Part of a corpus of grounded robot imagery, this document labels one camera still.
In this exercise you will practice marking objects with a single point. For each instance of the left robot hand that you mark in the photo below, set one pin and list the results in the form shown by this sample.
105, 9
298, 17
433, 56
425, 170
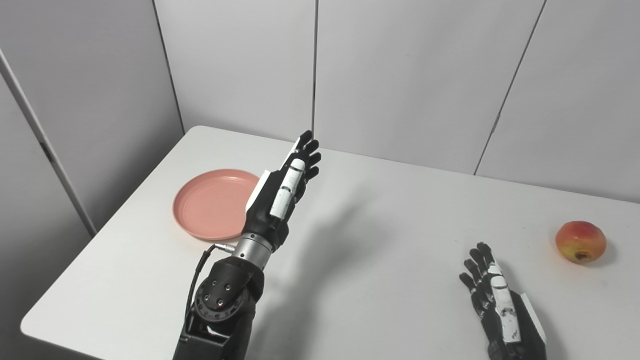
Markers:
277, 200

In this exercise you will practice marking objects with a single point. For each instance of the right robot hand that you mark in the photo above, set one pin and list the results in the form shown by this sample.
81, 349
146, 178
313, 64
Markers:
505, 315

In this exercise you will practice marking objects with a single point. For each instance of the pink plate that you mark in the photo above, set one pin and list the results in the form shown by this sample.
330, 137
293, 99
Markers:
212, 205

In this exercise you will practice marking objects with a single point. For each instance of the red yellow apple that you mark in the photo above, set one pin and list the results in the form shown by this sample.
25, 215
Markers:
580, 240

